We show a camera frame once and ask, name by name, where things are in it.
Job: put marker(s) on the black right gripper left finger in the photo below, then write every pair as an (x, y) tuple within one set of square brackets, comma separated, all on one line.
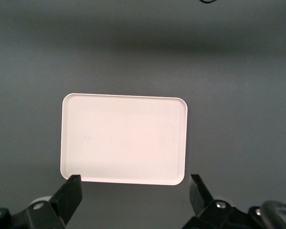
[(66, 198)]

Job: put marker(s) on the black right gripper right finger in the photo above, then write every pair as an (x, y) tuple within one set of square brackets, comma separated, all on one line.
[(201, 198)]

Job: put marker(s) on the white rectangular plastic tray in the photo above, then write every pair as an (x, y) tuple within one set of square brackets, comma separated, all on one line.
[(124, 140)]

